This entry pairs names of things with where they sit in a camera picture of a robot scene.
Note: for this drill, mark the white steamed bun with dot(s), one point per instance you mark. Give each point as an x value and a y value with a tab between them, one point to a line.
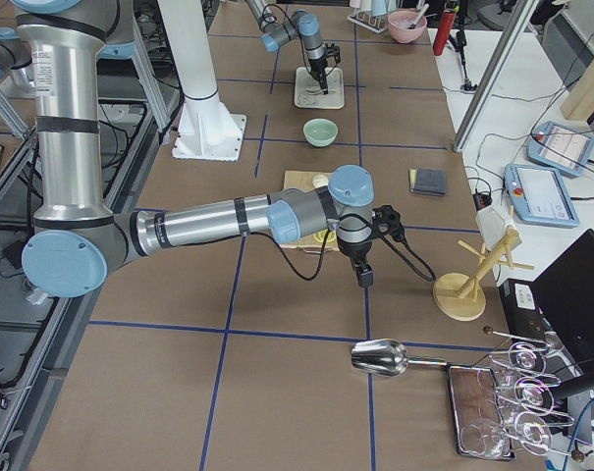
319	180

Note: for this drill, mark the light green bowl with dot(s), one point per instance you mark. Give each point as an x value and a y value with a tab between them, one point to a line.
320	132

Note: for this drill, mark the pink mixing bowl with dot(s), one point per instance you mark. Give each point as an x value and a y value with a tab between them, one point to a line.
404	28

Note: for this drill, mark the cream bear print tray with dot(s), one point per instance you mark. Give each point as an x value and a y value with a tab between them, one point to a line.
309	95

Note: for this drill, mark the bamboo cutting board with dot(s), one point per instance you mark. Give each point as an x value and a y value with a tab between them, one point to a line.
303	181

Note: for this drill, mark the lemon slice near edge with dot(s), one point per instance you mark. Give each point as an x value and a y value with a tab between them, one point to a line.
330	236

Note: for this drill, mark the dish rack with cups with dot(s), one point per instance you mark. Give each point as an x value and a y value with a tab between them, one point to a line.
372	14

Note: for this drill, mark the steel scoop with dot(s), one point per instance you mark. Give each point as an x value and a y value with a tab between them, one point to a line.
388	358

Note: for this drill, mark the wooden mug tree stand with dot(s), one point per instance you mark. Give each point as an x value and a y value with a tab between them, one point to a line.
460	296

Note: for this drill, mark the grey yellow folded cloth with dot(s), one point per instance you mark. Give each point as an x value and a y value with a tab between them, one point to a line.
427	181

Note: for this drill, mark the white cup on stand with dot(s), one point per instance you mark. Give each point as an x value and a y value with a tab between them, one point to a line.
492	223

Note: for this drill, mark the red bottle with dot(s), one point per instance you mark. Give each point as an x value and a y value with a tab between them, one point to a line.
445	26

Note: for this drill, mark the near blue teach pendant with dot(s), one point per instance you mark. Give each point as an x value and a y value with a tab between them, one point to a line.
539	196

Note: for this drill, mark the blue teach pendant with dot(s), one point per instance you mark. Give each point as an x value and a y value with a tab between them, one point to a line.
560	147
539	196

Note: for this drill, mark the dark tray with glass rack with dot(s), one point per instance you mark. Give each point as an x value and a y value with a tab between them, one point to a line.
505	402

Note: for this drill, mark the black monitor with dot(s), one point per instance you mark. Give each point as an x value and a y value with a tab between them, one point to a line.
565	294

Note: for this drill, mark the far blue teach pendant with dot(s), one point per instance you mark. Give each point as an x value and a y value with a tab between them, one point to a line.
560	147

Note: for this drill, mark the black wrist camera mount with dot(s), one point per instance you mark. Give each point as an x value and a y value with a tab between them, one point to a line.
389	222

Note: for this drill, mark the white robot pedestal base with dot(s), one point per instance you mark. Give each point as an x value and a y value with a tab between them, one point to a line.
206	130

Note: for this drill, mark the aluminium frame post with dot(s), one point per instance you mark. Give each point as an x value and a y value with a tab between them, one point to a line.
504	48

